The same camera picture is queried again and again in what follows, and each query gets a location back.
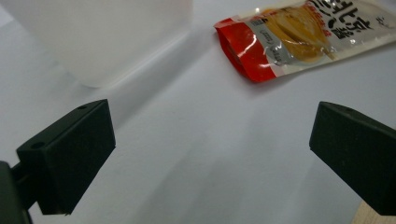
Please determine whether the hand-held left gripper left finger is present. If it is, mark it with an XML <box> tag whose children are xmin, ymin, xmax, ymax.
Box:
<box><xmin>10</xmin><ymin>99</ymin><xmax>117</xmax><ymax>216</ymax></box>

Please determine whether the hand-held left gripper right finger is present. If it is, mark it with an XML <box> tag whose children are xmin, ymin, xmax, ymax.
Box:
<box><xmin>308</xmin><ymin>101</ymin><xmax>396</xmax><ymax>217</ymax></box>

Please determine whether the white plastic container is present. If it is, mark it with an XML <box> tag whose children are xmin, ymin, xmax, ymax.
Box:
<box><xmin>0</xmin><ymin>0</ymin><xmax>194</xmax><ymax>89</ymax></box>

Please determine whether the red and cream snack packet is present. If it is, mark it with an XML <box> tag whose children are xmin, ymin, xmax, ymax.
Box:
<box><xmin>213</xmin><ymin>0</ymin><xmax>396</xmax><ymax>84</ymax></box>

